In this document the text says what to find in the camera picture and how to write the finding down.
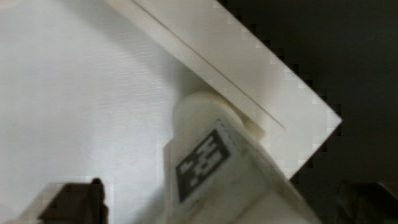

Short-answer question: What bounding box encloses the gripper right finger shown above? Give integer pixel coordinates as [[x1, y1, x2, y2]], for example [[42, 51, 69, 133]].
[[335, 182, 398, 224]]

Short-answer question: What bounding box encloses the white square tabletop part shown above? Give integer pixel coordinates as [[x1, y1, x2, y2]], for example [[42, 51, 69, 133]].
[[0, 0, 341, 224]]

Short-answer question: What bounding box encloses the white leg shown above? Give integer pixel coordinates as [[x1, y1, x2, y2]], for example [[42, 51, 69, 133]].
[[163, 92, 321, 224]]

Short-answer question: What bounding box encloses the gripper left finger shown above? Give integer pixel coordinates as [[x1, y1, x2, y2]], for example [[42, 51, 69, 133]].
[[39, 178, 108, 224]]

